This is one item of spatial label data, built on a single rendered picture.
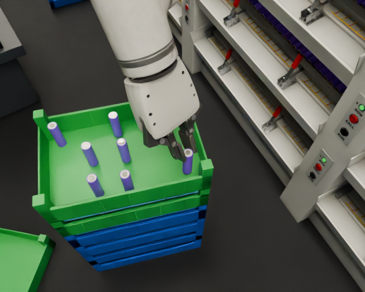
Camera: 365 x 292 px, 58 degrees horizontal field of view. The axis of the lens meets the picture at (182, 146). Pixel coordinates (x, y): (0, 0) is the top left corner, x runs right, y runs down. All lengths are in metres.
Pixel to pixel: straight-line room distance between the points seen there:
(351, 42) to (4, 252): 1.03
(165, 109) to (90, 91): 0.89
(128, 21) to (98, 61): 1.05
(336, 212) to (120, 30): 0.72
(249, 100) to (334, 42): 0.42
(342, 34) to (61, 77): 1.06
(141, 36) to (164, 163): 0.30
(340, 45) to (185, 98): 0.34
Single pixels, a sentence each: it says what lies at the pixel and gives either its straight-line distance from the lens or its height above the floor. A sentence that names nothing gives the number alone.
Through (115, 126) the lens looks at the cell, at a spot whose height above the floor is 0.45.
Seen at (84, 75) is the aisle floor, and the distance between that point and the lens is 1.42.
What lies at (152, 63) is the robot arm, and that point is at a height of 0.67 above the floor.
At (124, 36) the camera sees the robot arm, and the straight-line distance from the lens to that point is 0.43.
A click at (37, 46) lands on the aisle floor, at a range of 1.62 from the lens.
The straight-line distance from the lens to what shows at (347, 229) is 0.94.
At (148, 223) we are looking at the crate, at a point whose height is 0.29.
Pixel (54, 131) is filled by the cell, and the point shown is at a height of 0.46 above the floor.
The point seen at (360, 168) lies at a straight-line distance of 0.79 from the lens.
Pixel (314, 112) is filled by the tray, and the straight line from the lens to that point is 0.84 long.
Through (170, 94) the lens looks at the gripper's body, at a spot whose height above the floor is 0.61.
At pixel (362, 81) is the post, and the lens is 0.67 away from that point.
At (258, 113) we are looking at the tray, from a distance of 1.05.
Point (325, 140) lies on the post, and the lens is 0.80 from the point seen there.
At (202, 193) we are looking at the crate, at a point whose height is 0.39.
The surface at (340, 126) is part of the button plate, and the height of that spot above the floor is 0.43.
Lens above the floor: 0.97
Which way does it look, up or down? 57 degrees down
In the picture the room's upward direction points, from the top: straight up
